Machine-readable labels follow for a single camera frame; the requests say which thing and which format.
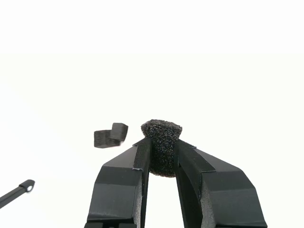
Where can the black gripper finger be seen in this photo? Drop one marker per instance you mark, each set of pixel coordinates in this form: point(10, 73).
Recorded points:
point(225, 197)
point(118, 190)

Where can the black foam cube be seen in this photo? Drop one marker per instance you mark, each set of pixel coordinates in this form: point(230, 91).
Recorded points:
point(161, 142)
point(102, 140)
point(120, 130)

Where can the black rod with round tip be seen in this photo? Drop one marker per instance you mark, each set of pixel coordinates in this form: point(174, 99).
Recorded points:
point(14, 194)

